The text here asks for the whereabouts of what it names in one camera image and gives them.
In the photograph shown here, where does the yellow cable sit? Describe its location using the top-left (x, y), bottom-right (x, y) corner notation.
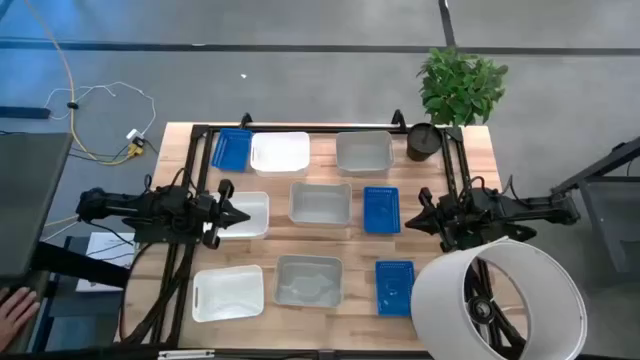
top-left (22, 0), bottom-right (146, 166)

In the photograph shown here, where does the dark blue power strip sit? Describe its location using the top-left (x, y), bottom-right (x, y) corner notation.
top-left (0, 105), bottom-right (52, 120)

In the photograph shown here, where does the grey desk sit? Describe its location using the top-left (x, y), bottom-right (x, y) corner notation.
top-left (0, 131), bottom-right (74, 279)

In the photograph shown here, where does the white plastic basket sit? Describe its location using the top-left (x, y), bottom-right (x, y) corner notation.
top-left (249, 131), bottom-right (311, 178)
top-left (191, 264), bottom-right (265, 324)
top-left (207, 191), bottom-right (270, 240)

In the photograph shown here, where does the black metal rig frame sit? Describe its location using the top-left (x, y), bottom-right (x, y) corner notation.
top-left (119, 109), bottom-right (529, 359)

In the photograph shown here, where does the blue perforated plastic basket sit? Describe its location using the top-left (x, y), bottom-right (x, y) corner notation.
top-left (210, 127), bottom-right (254, 174)
top-left (374, 259), bottom-right (416, 318)
top-left (362, 186), bottom-right (402, 235)

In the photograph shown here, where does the dark metal desk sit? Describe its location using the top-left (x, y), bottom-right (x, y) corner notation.
top-left (549, 135), bottom-right (640, 274)

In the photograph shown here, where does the thin white cable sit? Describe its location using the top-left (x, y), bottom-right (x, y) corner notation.
top-left (43, 81), bottom-right (157, 139)

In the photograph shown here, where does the black round plant pot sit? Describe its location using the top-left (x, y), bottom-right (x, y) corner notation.
top-left (405, 122), bottom-right (444, 162)

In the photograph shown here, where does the green leafy potted tree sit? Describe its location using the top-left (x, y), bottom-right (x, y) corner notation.
top-left (416, 47), bottom-right (510, 127)

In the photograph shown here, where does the person's hand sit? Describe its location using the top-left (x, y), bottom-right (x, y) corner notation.
top-left (0, 287), bottom-right (41, 341)

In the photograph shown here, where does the grey plastic basket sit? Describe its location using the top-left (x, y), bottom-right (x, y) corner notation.
top-left (288, 181), bottom-right (353, 226)
top-left (335, 130), bottom-right (395, 176)
top-left (272, 254), bottom-right (344, 309)

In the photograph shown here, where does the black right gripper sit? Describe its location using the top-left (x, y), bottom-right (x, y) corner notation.
top-left (405, 186), bottom-right (474, 253)

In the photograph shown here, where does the white paper sheet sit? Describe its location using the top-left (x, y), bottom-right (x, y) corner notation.
top-left (74, 231), bottom-right (139, 294)

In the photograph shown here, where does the white cylindrical lamp shade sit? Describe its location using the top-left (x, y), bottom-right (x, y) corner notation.
top-left (409, 236), bottom-right (589, 360)

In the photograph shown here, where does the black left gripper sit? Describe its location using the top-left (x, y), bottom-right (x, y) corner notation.
top-left (195, 178), bottom-right (251, 250)

